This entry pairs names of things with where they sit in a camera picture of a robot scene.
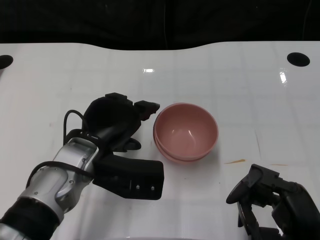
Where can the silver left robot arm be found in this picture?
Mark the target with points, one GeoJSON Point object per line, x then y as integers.
{"type": "Point", "coordinates": [50, 190]}

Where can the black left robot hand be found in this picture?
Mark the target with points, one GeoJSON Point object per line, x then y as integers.
{"type": "Point", "coordinates": [107, 120]}

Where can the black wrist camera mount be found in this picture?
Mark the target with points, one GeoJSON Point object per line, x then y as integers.
{"type": "Point", "coordinates": [132, 175]}

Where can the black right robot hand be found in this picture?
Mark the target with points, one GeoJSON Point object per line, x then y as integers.
{"type": "Point", "coordinates": [295, 202]}

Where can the pink plastic bowl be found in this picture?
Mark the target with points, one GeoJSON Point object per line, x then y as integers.
{"type": "Point", "coordinates": [186, 130]}
{"type": "Point", "coordinates": [180, 161]}
{"type": "Point", "coordinates": [160, 147]}

